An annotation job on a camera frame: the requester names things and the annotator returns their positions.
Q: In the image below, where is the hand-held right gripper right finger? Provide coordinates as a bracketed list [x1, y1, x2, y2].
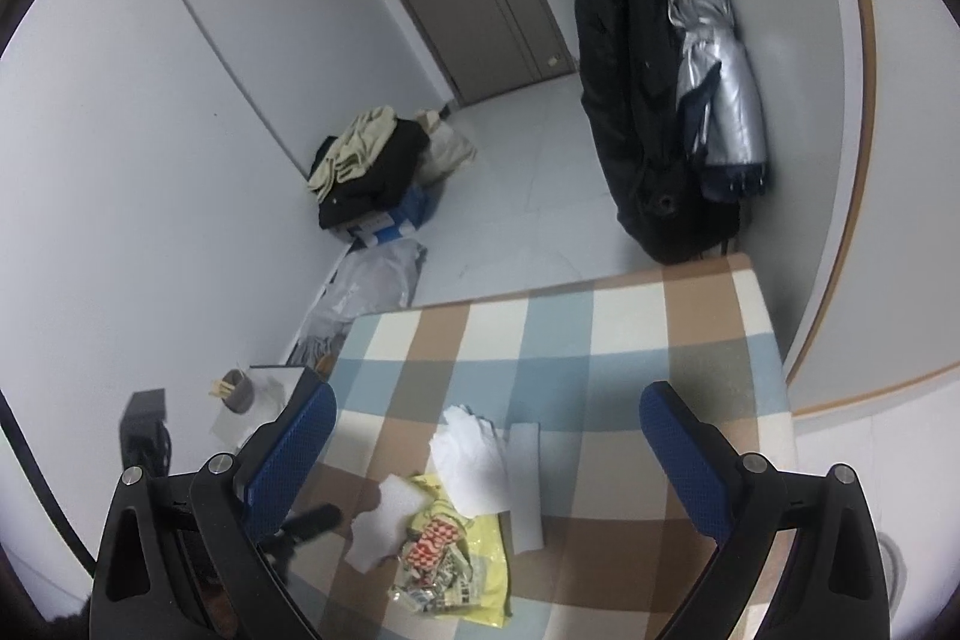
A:
[639, 381, 893, 640]

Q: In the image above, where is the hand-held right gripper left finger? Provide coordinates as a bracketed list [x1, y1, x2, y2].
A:
[90, 380, 337, 640]

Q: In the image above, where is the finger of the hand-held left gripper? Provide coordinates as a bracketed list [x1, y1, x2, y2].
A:
[261, 503, 347, 562]

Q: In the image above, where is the square white tissue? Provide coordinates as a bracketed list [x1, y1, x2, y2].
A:
[345, 475, 421, 573]

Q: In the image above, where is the red and white patterned wrapper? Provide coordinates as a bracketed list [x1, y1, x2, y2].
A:
[401, 511, 464, 572]

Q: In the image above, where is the clear printed plastic wrapper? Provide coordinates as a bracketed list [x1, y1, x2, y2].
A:
[390, 535, 488, 611]

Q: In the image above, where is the long white paper sheet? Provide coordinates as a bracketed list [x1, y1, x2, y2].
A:
[504, 422, 547, 555]

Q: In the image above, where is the yellow snack wrapper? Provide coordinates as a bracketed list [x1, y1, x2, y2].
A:
[386, 471, 515, 627]

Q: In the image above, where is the grey cup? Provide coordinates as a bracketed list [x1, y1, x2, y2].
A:
[221, 368, 256, 414]

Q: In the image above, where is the grey striped cloth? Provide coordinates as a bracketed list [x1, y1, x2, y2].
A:
[289, 310, 353, 371]

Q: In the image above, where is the checked tablecloth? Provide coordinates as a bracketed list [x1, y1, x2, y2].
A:
[281, 254, 796, 640]

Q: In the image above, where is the black power adapter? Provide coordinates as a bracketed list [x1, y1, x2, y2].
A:
[120, 389, 177, 468]

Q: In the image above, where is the grey plastic mailing bag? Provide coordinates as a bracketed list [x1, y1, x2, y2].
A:
[315, 239, 428, 330]

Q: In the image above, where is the blue and white cardboard box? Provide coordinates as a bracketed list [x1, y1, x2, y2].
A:
[341, 182, 440, 244]

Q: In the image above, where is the pile of folded clothes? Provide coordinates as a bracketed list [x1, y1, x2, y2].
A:
[313, 119, 432, 230]

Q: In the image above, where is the beige garment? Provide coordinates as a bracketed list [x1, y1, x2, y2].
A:
[307, 106, 398, 195]

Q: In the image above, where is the white cloth bag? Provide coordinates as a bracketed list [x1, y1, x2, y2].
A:
[412, 107, 479, 187]

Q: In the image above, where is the silver folded umbrella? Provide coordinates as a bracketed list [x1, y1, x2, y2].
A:
[619, 0, 770, 202]

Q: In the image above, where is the black hanging backpack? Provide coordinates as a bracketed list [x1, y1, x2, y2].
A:
[574, 0, 751, 266]

